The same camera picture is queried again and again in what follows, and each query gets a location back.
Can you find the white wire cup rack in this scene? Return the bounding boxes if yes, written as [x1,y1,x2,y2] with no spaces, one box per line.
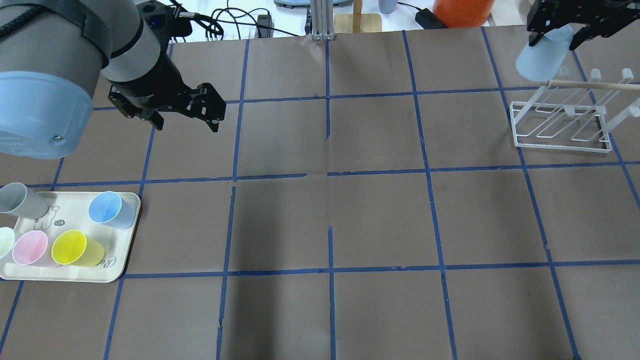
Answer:
[509,66,639,153]

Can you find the white plastic cup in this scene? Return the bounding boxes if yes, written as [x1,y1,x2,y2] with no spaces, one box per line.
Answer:
[0,227,18,264]

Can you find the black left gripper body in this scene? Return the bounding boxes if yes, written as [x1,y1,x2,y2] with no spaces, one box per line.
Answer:
[108,64,201,118]

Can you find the wooden stand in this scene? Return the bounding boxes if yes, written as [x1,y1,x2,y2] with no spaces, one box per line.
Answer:
[333,0,383,34]

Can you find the cream plastic tray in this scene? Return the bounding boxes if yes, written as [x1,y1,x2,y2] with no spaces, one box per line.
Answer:
[0,191,137,283]

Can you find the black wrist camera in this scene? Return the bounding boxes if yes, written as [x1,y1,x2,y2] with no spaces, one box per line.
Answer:
[134,0,194,43]

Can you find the pink plastic cup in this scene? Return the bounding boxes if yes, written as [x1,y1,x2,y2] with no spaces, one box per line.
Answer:
[12,230,58,268]

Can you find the yellow plastic cup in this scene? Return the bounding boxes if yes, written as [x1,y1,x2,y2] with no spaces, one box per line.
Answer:
[51,229,106,268]

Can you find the aluminium frame post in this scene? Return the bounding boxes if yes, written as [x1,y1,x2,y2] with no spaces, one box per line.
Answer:
[310,0,335,41]

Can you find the orange container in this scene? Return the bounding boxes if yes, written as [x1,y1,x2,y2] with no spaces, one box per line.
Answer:
[433,0,495,28]

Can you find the light blue plastic cup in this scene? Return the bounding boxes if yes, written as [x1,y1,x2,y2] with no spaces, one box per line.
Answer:
[515,24,574,82]

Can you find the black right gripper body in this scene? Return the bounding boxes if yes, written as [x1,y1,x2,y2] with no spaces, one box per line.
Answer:
[526,0,639,38]

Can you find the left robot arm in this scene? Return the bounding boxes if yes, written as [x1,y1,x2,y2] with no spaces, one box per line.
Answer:
[0,0,227,160]

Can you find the grey plastic cup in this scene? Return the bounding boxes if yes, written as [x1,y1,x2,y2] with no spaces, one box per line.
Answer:
[0,182,50,220]

